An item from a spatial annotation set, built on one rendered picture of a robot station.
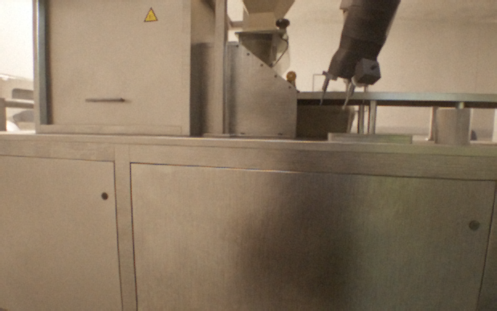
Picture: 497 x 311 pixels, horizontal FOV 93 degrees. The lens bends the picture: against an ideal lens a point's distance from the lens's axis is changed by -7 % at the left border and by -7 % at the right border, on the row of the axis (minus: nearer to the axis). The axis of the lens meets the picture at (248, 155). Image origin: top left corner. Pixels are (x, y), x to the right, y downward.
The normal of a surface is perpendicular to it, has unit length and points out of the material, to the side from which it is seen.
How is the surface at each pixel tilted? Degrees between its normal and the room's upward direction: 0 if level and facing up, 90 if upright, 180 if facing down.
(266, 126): 90
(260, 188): 90
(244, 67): 90
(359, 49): 122
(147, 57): 90
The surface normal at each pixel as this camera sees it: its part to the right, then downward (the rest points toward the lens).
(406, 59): -0.20, 0.10
